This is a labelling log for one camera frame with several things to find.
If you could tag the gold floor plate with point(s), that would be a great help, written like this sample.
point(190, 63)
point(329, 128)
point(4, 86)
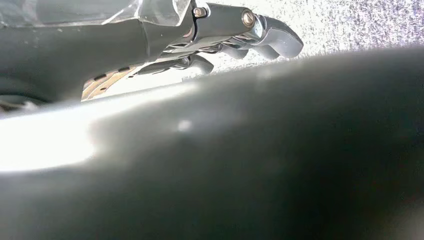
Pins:
point(99, 84)

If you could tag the dark glossy robot body shell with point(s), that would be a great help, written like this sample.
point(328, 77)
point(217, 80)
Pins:
point(251, 149)

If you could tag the clear plastic film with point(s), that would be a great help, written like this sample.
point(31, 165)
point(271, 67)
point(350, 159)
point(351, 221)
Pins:
point(82, 11)

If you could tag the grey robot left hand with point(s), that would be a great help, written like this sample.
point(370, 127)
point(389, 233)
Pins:
point(82, 53)

